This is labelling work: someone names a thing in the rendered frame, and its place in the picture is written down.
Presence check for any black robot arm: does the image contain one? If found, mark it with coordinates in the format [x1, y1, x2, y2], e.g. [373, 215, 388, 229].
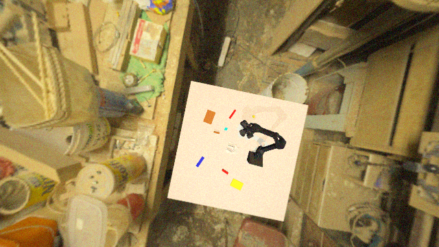
[239, 120, 287, 160]

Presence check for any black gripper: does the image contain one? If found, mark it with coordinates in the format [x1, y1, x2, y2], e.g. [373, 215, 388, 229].
[246, 132, 254, 139]

